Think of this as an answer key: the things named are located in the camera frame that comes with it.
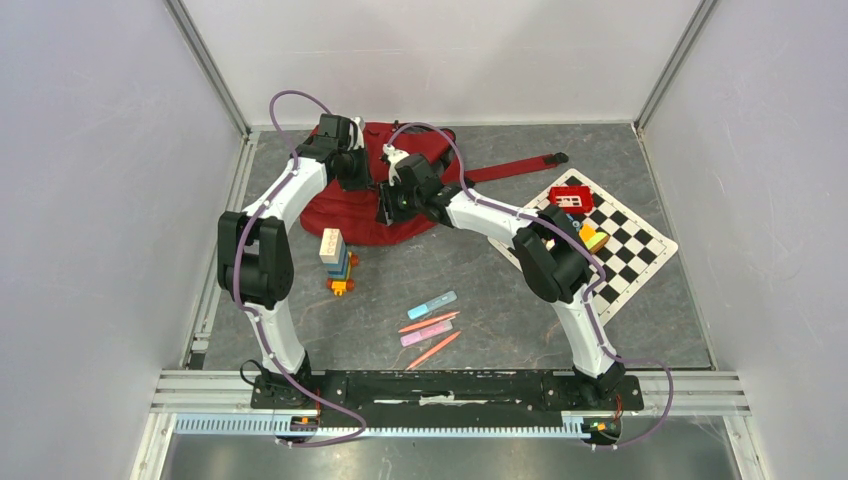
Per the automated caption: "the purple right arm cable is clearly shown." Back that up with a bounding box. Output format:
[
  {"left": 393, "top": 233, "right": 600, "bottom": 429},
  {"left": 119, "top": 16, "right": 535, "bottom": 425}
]
[{"left": 387, "top": 122, "right": 676, "bottom": 450}]

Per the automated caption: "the aluminium frame rail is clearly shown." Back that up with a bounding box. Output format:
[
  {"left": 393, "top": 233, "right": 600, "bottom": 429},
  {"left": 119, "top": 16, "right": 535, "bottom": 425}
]
[{"left": 131, "top": 370, "right": 766, "bottom": 479}]

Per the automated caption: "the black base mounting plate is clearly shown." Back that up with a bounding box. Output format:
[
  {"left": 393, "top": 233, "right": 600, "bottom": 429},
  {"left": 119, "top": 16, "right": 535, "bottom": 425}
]
[{"left": 250, "top": 370, "right": 645, "bottom": 430}]

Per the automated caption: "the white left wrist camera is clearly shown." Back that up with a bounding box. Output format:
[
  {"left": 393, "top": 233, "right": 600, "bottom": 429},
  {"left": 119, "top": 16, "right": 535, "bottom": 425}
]
[{"left": 349, "top": 117, "right": 366, "bottom": 150}]

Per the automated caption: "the colourful block pile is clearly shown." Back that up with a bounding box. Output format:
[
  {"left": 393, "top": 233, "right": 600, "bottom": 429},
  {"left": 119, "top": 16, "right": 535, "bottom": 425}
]
[{"left": 566, "top": 212, "right": 610, "bottom": 254}]

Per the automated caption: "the orange pen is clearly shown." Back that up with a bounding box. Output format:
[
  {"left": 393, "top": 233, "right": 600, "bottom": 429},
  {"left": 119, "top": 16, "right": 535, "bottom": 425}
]
[
  {"left": 398, "top": 311, "right": 460, "bottom": 334},
  {"left": 406, "top": 331, "right": 461, "bottom": 371}
]

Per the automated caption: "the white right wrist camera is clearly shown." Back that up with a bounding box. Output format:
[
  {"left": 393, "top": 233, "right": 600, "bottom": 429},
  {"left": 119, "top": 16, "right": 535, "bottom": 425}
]
[{"left": 382, "top": 144, "right": 410, "bottom": 186}]

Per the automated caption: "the orange pen lower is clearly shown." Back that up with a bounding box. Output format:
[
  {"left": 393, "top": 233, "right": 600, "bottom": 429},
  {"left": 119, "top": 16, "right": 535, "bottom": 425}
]
[{"left": 406, "top": 331, "right": 461, "bottom": 371}]

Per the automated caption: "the colourful block tower toy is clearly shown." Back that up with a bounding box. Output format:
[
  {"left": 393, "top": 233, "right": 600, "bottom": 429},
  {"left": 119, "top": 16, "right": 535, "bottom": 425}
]
[{"left": 319, "top": 228, "right": 359, "bottom": 296}]

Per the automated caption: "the pink highlighter pen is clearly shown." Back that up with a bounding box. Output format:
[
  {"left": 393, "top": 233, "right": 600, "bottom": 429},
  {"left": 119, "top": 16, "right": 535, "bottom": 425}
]
[{"left": 400, "top": 320, "right": 453, "bottom": 347}]

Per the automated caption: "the red toy brick house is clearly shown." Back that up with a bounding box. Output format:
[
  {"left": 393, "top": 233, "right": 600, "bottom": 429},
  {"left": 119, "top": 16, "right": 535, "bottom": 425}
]
[{"left": 548, "top": 185, "right": 595, "bottom": 214}]

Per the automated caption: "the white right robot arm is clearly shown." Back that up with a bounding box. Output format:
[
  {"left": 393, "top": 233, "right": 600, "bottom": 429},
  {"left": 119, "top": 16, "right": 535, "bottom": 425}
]
[{"left": 378, "top": 148, "right": 626, "bottom": 408}]

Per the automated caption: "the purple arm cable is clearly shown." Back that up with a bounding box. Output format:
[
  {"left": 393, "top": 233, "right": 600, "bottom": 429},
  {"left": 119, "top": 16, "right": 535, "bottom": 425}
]
[
  {"left": 231, "top": 89, "right": 367, "bottom": 449},
  {"left": 387, "top": 122, "right": 676, "bottom": 450}
]

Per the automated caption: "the blue highlighter pen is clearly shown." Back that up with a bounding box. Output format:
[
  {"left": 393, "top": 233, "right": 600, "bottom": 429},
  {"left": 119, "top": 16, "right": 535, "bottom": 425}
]
[{"left": 407, "top": 290, "right": 457, "bottom": 320}]

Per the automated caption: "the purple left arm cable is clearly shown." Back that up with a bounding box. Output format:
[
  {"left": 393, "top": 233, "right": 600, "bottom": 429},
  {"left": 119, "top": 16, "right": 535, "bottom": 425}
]
[{"left": 231, "top": 89, "right": 367, "bottom": 449}]

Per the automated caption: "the red student backpack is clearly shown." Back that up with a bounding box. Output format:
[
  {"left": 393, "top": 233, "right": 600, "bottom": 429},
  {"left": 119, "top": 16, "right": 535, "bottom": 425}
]
[{"left": 299, "top": 121, "right": 568, "bottom": 246}]

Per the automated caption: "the black white chessboard mat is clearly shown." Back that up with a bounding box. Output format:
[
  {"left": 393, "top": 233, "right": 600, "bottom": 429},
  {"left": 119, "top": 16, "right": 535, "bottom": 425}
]
[{"left": 525, "top": 168, "right": 678, "bottom": 325}]

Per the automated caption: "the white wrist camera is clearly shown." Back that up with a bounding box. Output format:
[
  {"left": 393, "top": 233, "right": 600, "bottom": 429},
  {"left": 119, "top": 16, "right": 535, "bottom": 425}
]
[
  {"left": 349, "top": 117, "right": 366, "bottom": 150},
  {"left": 382, "top": 144, "right": 410, "bottom": 186}
]

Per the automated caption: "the orange pen upper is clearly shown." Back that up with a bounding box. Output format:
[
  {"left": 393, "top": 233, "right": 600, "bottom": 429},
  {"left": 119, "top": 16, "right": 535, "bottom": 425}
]
[{"left": 398, "top": 311, "right": 460, "bottom": 334}]

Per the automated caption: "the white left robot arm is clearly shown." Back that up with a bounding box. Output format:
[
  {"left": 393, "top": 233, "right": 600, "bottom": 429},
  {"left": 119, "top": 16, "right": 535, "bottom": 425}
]
[{"left": 216, "top": 114, "right": 372, "bottom": 408}]

